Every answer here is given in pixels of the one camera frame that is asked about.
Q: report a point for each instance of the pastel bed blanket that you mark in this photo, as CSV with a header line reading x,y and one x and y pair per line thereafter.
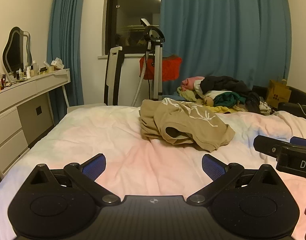
x,y
92,130

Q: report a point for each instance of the tan t-shirt white print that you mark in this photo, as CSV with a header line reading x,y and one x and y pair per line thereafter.
x,y
193,122

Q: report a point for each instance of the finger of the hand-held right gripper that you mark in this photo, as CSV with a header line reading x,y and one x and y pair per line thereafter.
x,y
265,145
302,142

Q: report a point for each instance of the tissue box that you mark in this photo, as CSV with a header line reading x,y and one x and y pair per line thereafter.
x,y
57,63

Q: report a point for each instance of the pale green towel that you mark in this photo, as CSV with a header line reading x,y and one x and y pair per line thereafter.
x,y
188,93

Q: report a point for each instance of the black garment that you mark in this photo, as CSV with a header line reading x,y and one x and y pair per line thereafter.
x,y
225,83

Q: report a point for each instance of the red plastic basket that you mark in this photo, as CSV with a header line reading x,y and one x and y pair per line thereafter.
x,y
169,66

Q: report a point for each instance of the yellow cloth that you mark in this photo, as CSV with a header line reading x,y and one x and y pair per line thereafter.
x,y
221,109

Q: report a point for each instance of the dark window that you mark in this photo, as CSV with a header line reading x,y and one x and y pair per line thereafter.
x,y
132,5

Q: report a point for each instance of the wide blue curtain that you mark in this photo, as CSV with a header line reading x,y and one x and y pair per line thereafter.
x,y
218,30

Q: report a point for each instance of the white patterned cloth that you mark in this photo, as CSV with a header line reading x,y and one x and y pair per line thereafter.
x,y
264,107

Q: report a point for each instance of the white vanity desk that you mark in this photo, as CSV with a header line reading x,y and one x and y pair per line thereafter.
x,y
7,130

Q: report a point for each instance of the pink cloth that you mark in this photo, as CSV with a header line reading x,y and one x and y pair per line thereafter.
x,y
190,82

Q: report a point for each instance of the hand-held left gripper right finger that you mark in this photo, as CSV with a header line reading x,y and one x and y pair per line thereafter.
x,y
213,167

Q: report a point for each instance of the wavy vanity mirror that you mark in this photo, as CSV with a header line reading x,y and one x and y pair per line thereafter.
x,y
16,50

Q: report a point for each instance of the garment steamer stand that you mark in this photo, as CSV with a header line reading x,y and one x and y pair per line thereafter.
x,y
158,62

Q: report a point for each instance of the green garment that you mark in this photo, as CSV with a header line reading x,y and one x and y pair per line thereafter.
x,y
228,99

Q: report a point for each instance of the narrow blue curtain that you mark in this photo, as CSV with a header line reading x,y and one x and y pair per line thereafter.
x,y
65,42

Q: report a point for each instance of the yellow paper bag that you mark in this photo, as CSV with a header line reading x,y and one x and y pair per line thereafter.
x,y
278,92

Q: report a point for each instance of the row of cosmetic bottles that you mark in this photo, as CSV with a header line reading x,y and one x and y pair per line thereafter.
x,y
30,72

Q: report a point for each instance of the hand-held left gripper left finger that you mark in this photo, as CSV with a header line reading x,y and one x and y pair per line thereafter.
x,y
94,167

